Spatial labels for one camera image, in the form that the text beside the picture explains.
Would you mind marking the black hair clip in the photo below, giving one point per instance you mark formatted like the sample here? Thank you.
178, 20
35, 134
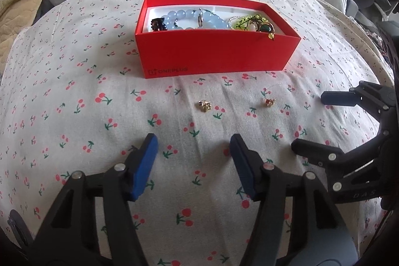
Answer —
159, 24

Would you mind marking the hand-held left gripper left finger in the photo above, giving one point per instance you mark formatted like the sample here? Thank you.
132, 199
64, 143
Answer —
145, 169

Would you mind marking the red cardboard box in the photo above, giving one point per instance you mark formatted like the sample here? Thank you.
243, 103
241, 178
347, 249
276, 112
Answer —
218, 57

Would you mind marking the red gold earring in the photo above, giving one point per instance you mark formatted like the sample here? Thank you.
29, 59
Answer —
270, 101

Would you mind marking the cherry print bedsheet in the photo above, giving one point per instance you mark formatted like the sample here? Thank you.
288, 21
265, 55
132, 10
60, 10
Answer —
93, 66

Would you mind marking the gold crystal earring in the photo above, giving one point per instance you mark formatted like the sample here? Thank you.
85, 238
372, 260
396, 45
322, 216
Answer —
204, 105

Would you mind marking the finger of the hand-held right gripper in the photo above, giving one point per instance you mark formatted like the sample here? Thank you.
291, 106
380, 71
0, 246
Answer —
311, 152
339, 97

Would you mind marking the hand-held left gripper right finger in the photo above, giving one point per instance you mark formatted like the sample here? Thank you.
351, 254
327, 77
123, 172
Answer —
243, 166

